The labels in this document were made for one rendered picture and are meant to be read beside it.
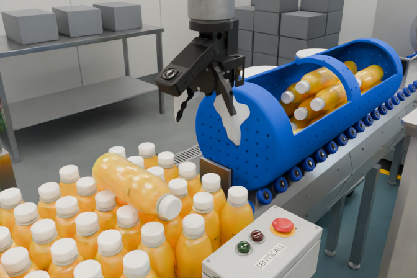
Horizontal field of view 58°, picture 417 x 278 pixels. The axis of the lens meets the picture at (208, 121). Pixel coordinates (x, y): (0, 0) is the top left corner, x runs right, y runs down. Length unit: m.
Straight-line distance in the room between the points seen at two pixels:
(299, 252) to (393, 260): 0.67
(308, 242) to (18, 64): 3.75
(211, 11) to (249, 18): 4.42
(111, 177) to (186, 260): 0.20
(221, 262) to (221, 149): 0.46
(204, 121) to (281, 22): 3.75
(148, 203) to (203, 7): 0.34
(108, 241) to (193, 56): 0.33
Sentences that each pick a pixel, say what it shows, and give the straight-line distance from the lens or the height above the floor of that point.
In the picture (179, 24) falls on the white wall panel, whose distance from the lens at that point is 5.13.
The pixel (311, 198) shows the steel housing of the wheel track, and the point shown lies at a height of 0.86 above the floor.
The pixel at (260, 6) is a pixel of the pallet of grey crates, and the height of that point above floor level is 0.98.
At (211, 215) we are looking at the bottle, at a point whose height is 1.07.
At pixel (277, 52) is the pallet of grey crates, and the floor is 0.46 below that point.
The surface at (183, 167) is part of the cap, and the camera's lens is 0.84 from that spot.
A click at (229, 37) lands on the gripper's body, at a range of 0.65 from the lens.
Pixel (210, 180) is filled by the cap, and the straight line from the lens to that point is 0.79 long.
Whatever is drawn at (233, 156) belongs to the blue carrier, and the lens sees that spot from 1.00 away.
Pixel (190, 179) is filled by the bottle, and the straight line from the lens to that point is 0.84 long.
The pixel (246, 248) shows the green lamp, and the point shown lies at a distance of 0.62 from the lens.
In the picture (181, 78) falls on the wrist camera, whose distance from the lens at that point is 0.56.
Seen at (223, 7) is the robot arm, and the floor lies 1.46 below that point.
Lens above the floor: 1.52
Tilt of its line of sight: 23 degrees down
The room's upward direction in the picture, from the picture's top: straight up
